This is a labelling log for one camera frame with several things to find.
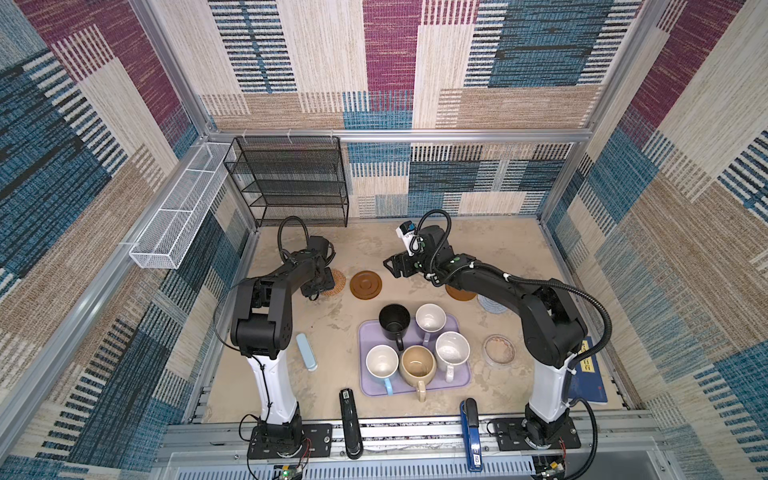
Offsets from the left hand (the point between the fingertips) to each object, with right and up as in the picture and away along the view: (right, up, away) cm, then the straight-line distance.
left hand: (321, 282), depth 100 cm
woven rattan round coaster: (+6, -1, +2) cm, 6 cm away
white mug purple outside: (+35, -10, -9) cm, 37 cm away
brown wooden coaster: (+44, -3, -4) cm, 45 cm away
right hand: (+24, +7, -9) cm, 27 cm away
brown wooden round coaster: (+15, -1, +2) cm, 15 cm away
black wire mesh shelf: (-13, +36, +8) cm, 39 cm away
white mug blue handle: (+20, -20, -17) cm, 33 cm away
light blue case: (-1, -18, -16) cm, 24 cm away
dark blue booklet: (+75, -24, -19) cm, 81 cm away
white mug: (+40, -17, -14) cm, 46 cm away
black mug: (+24, -10, -13) cm, 29 cm away
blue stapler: (+41, -33, -29) cm, 60 cm away
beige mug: (+30, -22, -16) cm, 41 cm away
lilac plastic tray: (+17, -14, -11) cm, 24 cm away
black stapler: (+14, -33, -31) cm, 48 cm away
